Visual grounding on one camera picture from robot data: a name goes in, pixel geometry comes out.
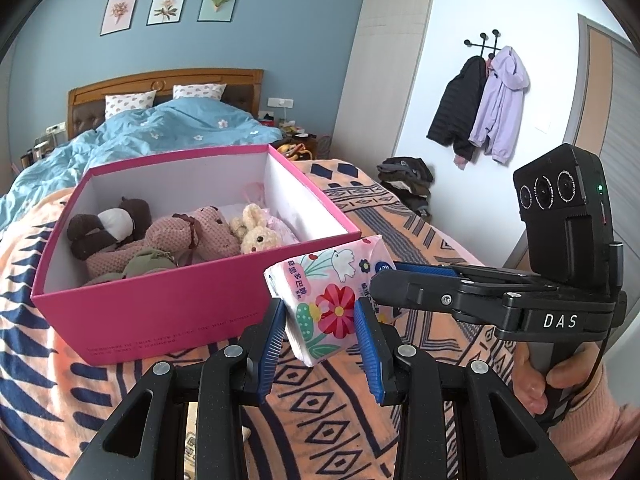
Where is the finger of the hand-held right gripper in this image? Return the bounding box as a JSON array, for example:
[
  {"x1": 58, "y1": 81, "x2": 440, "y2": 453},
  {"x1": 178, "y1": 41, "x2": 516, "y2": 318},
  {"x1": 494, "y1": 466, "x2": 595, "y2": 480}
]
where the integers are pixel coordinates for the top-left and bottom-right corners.
[
  {"x1": 369, "y1": 269, "x2": 506, "y2": 326},
  {"x1": 395, "y1": 261, "x2": 531, "y2": 293}
]

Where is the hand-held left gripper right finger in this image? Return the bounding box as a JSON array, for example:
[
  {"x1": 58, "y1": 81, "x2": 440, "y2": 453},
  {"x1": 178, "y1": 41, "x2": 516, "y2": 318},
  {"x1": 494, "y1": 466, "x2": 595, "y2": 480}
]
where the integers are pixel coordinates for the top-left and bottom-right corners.
[{"x1": 354, "y1": 297, "x2": 566, "y2": 480}]

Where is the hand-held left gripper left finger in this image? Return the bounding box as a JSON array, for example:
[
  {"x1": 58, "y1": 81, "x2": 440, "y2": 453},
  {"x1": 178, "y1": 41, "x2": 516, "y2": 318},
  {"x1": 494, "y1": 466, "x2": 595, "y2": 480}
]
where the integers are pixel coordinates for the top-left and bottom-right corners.
[{"x1": 67, "y1": 297, "x2": 288, "y2": 480}]

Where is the white floral tissue packet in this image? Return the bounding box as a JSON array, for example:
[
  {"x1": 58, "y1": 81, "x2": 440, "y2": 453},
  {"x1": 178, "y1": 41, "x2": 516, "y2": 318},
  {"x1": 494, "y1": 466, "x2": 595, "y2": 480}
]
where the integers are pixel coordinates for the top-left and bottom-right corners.
[{"x1": 263, "y1": 234, "x2": 398, "y2": 367}]

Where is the pink cardboard box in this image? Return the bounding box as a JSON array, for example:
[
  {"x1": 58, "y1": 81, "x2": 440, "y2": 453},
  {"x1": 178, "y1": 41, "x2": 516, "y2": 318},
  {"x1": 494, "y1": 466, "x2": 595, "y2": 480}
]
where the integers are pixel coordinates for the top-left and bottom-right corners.
[{"x1": 31, "y1": 144, "x2": 362, "y2": 365}]

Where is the cream rabbit plush toy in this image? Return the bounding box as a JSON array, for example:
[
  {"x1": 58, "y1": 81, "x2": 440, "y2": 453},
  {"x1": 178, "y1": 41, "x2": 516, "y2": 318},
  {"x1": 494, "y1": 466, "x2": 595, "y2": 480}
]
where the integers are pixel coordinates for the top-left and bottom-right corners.
[{"x1": 230, "y1": 203, "x2": 282, "y2": 254}]

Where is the grey raccoon plush toy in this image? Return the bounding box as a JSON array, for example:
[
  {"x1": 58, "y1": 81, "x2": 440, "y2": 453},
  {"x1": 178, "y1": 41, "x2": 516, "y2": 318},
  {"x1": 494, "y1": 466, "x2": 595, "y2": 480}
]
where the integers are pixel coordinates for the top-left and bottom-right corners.
[{"x1": 67, "y1": 196, "x2": 153, "y2": 261}]

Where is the person's right hand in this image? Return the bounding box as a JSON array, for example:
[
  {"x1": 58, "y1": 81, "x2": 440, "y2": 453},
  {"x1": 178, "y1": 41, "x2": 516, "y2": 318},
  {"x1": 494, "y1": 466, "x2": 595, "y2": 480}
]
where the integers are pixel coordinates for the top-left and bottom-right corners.
[{"x1": 512, "y1": 344, "x2": 607, "y2": 415}]

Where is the orange patterned blanket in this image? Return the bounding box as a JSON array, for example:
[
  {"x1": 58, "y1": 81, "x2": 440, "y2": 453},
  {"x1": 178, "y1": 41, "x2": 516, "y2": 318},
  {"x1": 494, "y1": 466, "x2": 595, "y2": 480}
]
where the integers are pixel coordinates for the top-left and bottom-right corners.
[{"x1": 0, "y1": 159, "x2": 526, "y2": 480}]

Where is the pile of dark clothes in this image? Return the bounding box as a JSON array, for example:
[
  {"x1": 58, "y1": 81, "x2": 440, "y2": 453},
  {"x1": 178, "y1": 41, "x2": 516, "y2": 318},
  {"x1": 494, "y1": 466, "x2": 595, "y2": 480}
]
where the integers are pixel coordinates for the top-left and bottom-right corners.
[{"x1": 376, "y1": 156, "x2": 433, "y2": 221}]

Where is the wooden sliding door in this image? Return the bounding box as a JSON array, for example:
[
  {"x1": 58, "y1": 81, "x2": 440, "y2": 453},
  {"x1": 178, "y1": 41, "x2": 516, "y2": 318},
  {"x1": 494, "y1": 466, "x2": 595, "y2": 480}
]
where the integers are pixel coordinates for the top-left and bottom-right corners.
[{"x1": 505, "y1": 12, "x2": 640, "y2": 271}]

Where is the lilac hoodie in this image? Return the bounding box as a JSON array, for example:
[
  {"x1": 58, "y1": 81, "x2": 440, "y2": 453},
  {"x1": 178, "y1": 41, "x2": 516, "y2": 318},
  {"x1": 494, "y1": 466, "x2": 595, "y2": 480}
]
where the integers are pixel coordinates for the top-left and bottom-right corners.
[{"x1": 468, "y1": 46, "x2": 530, "y2": 165}]

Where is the pink teddy bear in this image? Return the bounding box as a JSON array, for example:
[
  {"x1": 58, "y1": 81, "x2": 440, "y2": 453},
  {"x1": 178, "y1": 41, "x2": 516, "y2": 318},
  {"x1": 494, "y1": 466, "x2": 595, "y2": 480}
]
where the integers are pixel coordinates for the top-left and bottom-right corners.
[{"x1": 82, "y1": 205, "x2": 241, "y2": 281}]

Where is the olive green plush toy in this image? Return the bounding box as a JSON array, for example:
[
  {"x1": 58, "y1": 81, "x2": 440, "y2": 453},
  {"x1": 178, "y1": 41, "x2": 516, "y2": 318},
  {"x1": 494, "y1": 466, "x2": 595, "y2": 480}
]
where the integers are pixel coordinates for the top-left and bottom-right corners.
[{"x1": 120, "y1": 247, "x2": 176, "y2": 278}]

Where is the black puffer jacket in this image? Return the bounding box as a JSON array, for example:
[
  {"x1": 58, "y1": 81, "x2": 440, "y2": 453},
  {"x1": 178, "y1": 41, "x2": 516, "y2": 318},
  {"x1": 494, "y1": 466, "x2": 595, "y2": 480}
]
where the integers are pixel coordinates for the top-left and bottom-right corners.
[{"x1": 426, "y1": 55, "x2": 488, "y2": 161}]

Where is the bedside table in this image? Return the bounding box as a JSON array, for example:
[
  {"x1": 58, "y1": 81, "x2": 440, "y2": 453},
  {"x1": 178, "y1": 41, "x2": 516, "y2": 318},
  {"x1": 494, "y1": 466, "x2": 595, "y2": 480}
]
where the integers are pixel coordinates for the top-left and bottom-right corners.
[{"x1": 280, "y1": 132, "x2": 333, "y2": 161}]

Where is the beige wardrobe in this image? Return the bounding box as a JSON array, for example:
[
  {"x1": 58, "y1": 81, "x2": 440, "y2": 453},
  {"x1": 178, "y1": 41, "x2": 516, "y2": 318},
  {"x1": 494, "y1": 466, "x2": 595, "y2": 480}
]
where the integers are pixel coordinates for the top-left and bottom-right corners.
[{"x1": 330, "y1": 0, "x2": 438, "y2": 176}]

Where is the blue duvet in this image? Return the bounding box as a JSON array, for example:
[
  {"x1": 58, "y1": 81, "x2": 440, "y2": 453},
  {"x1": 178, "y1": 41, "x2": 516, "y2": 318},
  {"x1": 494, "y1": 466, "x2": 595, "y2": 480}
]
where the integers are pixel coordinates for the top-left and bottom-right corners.
[{"x1": 0, "y1": 97, "x2": 283, "y2": 231}]

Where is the white dotted pillow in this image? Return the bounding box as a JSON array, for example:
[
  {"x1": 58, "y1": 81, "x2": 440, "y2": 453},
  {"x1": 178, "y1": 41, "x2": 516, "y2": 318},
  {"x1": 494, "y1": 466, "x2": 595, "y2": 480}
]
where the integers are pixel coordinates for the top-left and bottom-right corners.
[
  {"x1": 104, "y1": 91, "x2": 153, "y2": 116},
  {"x1": 172, "y1": 84, "x2": 227, "y2": 102}
]

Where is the wooden bed headboard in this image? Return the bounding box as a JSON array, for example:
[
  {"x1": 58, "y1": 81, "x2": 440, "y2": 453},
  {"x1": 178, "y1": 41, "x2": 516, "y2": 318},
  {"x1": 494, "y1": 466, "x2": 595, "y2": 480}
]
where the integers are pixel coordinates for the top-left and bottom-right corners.
[{"x1": 67, "y1": 68, "x2": 265, "y2": 138}]

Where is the black wall coat rack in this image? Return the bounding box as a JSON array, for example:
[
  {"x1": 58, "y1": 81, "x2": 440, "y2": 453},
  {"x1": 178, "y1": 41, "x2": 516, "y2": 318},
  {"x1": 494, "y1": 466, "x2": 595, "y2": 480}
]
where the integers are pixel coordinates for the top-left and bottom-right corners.
[{"x1": 464, "y1": 30, "x2": 501, "y2": 58}]

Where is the green leaf wall picture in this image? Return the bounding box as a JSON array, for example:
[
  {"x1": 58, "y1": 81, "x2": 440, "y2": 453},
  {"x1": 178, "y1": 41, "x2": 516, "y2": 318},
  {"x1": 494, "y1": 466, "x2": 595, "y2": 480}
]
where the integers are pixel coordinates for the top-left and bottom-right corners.
[{"x1": 196, "y1": 0, "x2": 236, "y2": 23}]

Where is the white flower wall picture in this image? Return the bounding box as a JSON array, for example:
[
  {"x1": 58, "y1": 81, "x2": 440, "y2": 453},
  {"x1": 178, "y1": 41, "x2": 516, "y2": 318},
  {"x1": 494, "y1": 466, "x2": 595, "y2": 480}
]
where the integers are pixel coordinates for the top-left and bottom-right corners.
[{"x1": 146, "y1": 0, "x2": 188, "y2": 26}]

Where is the pink flower wall picture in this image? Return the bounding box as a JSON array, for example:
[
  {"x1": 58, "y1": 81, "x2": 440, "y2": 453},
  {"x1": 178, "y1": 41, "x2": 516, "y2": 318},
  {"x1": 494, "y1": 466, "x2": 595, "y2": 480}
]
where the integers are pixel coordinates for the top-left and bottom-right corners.
[{"x1": 100, "y1": 0, "x2": 140, "y2": 37}]

